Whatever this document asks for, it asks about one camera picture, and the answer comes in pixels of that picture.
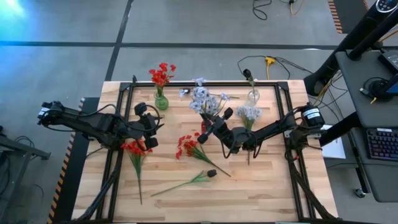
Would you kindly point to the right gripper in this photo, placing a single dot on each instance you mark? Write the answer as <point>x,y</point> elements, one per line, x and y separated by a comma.
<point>233,138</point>

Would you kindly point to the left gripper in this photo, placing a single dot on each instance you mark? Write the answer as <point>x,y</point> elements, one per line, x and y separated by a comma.
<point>140,127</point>

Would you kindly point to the red flower bunch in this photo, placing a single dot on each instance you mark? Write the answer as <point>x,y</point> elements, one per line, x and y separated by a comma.
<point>161,76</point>
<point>186,145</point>
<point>136,149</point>

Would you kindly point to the green stem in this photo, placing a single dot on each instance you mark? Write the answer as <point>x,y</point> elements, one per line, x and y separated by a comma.
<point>212,173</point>

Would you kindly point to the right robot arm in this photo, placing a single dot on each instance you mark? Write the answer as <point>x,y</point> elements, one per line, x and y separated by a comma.
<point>273,129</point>

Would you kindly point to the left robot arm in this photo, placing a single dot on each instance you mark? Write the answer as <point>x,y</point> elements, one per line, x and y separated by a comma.
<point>93,124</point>

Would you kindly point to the red glass vase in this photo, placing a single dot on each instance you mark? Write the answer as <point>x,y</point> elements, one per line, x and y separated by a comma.
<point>203,128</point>

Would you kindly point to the green glass vase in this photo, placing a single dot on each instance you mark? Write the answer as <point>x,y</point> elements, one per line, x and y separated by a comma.
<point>161,103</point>

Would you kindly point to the clear glass vase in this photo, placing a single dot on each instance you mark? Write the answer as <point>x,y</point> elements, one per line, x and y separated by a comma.
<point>253,99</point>

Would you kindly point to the yellow power plug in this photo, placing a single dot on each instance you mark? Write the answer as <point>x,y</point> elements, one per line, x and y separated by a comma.
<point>270,60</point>

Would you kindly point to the black mat yellow striped edge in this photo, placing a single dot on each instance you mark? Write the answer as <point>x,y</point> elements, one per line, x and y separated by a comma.
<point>79,186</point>

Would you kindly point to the white paper sheet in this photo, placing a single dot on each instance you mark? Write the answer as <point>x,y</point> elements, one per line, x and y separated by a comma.
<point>334,151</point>

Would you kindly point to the grey metal cart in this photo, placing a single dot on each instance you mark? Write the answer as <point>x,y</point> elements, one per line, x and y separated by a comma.
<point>25,148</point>

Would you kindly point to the black tower fan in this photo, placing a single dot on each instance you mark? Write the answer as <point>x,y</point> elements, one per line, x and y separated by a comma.
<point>342,53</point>

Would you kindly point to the caster wheel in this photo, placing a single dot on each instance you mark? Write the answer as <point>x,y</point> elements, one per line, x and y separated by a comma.
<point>360,193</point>

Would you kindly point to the black keyboard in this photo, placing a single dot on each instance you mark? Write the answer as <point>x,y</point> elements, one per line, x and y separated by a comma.
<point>384,144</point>

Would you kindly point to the black mat orange striped edge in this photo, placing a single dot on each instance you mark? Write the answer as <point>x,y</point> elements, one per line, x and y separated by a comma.
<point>345,12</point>

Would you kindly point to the grey side desk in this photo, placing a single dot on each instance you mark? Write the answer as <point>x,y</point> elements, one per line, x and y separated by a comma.
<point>385,118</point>

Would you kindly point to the black pole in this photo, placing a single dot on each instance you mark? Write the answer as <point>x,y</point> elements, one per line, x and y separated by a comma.
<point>370,43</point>

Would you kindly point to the laptop computer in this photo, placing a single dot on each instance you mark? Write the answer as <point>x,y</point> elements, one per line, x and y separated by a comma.
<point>392,60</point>

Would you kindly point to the black aluminium table frame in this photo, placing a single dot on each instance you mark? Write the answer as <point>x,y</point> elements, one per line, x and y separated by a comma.
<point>217,84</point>

